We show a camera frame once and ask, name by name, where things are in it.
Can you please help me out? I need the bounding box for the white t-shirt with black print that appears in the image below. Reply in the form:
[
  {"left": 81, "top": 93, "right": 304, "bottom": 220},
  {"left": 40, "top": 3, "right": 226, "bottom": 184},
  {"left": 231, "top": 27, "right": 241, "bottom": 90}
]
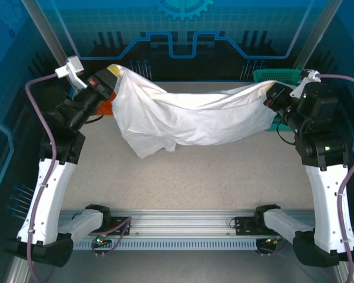
[{"left": 110, "top": 63, "right": 295, "bottom": 160}]

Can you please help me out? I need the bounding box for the green plastic basket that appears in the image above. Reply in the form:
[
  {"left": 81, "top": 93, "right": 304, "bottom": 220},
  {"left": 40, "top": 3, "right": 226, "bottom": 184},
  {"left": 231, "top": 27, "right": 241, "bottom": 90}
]
[{"left": 252, "top": 68, "right": 303, "bottom": 132}]

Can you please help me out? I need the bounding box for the folded orange t-shirt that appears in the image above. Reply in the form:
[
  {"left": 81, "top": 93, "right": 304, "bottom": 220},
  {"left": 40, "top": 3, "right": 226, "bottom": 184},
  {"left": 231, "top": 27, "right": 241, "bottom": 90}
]
[{"left": 98, "top": 91, "right": 117, "bottom": 116}]

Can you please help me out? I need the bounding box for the small LED connector board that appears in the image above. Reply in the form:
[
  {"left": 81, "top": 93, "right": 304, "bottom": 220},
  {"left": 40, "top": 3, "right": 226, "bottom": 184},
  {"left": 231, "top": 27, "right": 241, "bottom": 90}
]
[
  {"left": 92, "top": 234, "right": 113, "bottom": 248},
  {"left": 257, "top": 235, "right": 283, "bottom": 248}
]

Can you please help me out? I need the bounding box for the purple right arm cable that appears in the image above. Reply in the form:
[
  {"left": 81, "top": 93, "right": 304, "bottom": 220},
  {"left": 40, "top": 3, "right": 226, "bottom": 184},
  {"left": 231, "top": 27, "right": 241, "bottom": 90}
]
[{"left": 257, "top": 73, "right": 354, "bottom": 283}]

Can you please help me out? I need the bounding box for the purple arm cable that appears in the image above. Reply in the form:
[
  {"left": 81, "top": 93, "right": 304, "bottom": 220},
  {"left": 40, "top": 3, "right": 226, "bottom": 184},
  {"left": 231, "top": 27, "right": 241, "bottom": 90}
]
[
  {"left": 257, "top": 73, "right": 354, "bottom": 283},
  {"left": 25, "top": 73, "right": 133, "bottom": 283}
]

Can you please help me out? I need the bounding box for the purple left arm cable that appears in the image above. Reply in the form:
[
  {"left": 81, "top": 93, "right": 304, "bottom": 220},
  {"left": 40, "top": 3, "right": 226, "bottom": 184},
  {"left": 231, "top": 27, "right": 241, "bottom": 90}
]
[{"left": 25, "top": 73, "right": 133, "bottom": 283}]

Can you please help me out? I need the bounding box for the aluminium frame post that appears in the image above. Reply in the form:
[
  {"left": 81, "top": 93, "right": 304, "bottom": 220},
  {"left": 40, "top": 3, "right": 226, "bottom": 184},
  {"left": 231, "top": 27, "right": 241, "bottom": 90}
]
[
  {"left": 20, "top": 0, "right": 77, "bottom": 68},
  {"left": 291, "top": 0, "right": 347, "bottom": 71}
]

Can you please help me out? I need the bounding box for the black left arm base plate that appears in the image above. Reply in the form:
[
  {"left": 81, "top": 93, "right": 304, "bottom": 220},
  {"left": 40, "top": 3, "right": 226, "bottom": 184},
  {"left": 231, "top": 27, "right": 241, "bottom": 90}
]
[{"left": 101, "top": 216, "right": 132, "bottom": 236}]

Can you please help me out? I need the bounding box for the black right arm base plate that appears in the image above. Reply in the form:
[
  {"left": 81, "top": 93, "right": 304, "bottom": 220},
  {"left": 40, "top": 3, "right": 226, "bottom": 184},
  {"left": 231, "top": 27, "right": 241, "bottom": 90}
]
[{"left": 234, "top": 216, "right": 266, "bottom": 236}]

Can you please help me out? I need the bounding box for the aluminium mounting rail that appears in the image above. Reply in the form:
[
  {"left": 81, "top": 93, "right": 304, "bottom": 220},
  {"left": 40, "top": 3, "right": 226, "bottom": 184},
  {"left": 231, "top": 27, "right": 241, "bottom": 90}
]
[{"left": 58, "top": 208, "right": 315, "bottom": 236}]

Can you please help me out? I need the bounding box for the slotted grey cable duct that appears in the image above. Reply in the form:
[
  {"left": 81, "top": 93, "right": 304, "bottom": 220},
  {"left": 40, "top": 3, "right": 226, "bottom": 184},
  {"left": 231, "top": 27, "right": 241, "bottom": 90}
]
[{"left": 72, "top": 238, "right": 295, "bottom": 251}]

